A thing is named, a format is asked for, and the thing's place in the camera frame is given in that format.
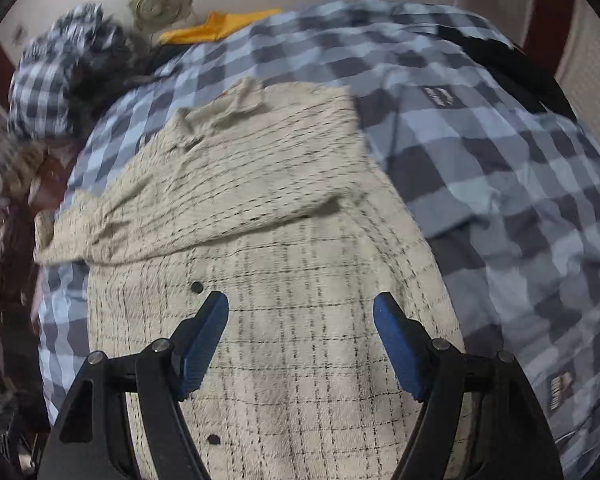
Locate blue checked bed cover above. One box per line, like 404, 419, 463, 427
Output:
68, 0, 600, 479

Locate beige box fan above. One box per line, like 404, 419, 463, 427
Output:
128, 0, 193, 34

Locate blue checked pillow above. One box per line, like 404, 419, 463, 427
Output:
8, 2, 133, 140

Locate cream tweed checked garment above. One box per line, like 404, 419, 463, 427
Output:
36, 78, 462, 479

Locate yellow cloth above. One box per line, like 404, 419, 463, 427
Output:
158, 9, 283, 46

